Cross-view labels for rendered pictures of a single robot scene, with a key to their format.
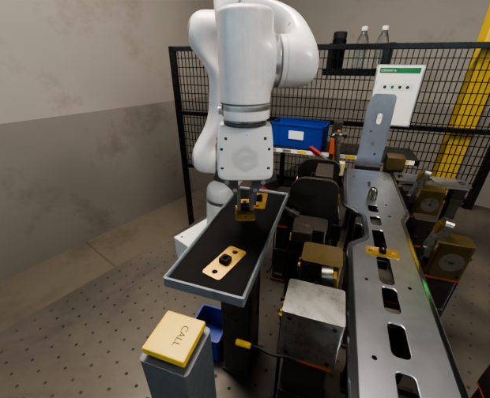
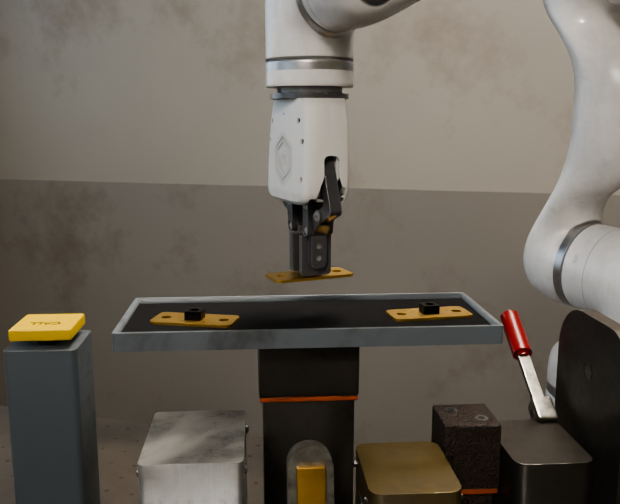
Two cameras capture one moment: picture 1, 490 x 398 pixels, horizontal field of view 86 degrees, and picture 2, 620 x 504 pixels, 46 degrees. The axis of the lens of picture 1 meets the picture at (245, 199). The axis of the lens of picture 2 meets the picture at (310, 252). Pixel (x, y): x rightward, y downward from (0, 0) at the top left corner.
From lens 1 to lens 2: 0.70 m
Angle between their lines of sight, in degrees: 65
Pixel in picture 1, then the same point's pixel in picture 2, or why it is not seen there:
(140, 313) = not seen: outside the picture
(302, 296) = (199, 423)
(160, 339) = (38, 318)
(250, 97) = (271, 46)
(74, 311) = not seen: hidden behind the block
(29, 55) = (556, 80)
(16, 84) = (517, 129)
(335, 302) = (202, 453)
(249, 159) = (286, 160)
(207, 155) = (539, 247)
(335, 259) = (399, 483)
